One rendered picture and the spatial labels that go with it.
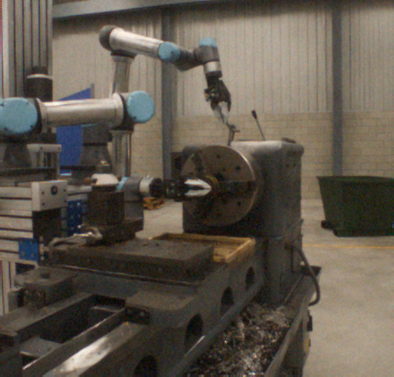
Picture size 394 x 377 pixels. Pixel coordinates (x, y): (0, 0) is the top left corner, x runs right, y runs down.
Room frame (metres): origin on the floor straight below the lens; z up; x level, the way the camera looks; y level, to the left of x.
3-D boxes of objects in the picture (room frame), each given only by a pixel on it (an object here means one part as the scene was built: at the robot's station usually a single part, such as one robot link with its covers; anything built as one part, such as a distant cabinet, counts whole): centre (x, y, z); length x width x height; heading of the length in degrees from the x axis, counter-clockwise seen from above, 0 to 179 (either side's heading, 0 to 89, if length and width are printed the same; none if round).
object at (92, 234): (1.05, 0.24, 0.99); 0.20 x 0.10 x 0.05; 156
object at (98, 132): (1.84, 0.49, 1.33); 0.13 x 0.12 x 0.14; 150
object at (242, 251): (1.32, 0.04, 0.89); 0.36 x 0.30 x 0.04; 66
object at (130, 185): (1.48, 0.26, 1.08); 0.11 x 0.08 x 0.09; 65
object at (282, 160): (1.95, -0.22, 1.06); 0.59 x 0.48 x 0.39; 156
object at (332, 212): (6.14, -2.42, 0.43); 1.34 x 0.94 x 0.85; 179
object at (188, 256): (1.00, 0.20, 0.95); 0.43 x 0.17 x 0.05; 66
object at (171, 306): (0.95, 0.20, 0.90); 0.47 x 0.30 x 0.06; 66
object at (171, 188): (1.41, 0.12, 1.08); 0.12 x 0.09 x 0.08; 65
